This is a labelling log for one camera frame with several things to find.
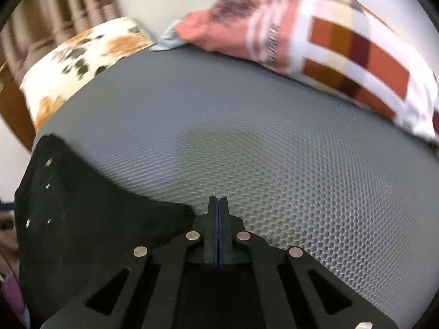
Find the beige curtain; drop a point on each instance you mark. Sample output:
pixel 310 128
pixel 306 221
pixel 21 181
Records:
pixel 51 10

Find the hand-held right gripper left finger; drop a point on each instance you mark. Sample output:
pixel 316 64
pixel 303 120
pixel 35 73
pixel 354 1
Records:
pixel 211 236

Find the checked orange white pillow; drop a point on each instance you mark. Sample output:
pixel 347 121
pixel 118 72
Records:
pixel 329 41

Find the brown wooden frame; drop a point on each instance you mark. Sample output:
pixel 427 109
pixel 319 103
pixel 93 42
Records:
pixel 15 109

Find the black pants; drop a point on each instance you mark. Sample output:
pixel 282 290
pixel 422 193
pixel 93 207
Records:
pixel 85 212

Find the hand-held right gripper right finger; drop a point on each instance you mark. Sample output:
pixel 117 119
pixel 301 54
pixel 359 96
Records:
pixel 224 236

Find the white floral pillow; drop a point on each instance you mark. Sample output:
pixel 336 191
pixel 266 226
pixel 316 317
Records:
pixel 68 68

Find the light blue cloth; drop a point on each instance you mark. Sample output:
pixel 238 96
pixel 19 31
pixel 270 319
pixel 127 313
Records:
pixel 168 39

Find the grey mesh mat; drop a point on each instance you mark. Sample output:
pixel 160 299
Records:
pixel 247 126

